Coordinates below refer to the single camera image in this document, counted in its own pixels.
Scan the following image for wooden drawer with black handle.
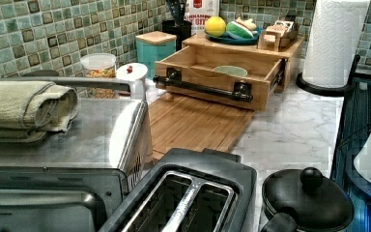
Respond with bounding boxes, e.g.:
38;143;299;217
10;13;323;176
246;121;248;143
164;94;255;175
154;45;285;110

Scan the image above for green bowl in drawer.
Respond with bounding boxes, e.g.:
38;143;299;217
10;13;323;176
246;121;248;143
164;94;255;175
214;66;247;77

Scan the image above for wooden drawer cabinet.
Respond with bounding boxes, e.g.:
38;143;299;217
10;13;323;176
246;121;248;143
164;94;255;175
183;33;304;92

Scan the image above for bamboo cutting board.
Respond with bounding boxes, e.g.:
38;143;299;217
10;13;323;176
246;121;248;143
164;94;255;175
149;93;255;160

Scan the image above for silver two-slot toaster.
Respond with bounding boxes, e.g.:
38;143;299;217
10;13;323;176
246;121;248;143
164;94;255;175
99;148;257;232

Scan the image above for teal canister with wooden lid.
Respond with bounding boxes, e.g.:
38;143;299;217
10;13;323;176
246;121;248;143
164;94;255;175
135;31;177;79

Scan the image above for dark blue plate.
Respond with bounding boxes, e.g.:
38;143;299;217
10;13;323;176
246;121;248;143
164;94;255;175
205;31;260;45

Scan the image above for yellow lemon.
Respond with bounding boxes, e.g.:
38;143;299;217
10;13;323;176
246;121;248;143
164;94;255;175
205;16;226;37

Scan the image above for green toy vegetable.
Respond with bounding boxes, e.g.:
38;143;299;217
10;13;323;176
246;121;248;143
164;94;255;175
226;21;253;39

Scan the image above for clear plastic food container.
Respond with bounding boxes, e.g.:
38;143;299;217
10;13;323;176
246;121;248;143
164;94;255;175
79;52;119;100

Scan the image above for red and white snack box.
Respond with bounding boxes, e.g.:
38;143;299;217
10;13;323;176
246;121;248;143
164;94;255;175
185;0;219;34

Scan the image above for beige toy food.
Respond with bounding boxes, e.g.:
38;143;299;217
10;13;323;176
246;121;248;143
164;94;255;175
236;17;257;31

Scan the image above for small wooden toy appliance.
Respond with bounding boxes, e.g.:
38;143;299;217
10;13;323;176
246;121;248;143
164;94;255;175
258;20;299;52

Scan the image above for stainless steel toaster oven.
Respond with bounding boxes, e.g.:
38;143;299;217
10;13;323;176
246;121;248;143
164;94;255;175
0;77;152;232

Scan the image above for black pot with lid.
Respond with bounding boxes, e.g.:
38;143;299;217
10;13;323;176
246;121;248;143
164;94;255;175
260;167;355;232

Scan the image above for black paper towel holder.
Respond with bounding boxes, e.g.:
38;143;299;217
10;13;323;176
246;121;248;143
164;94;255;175
296;54;360;98

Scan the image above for white paper towel roll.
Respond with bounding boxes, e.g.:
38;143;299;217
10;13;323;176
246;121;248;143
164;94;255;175
302;0;370;88

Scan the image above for folded beige towel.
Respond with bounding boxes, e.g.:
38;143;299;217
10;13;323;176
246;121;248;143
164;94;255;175
0;81;78;143

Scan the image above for blue dish rack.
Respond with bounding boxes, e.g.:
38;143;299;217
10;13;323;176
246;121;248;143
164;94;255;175
330;73;371;232

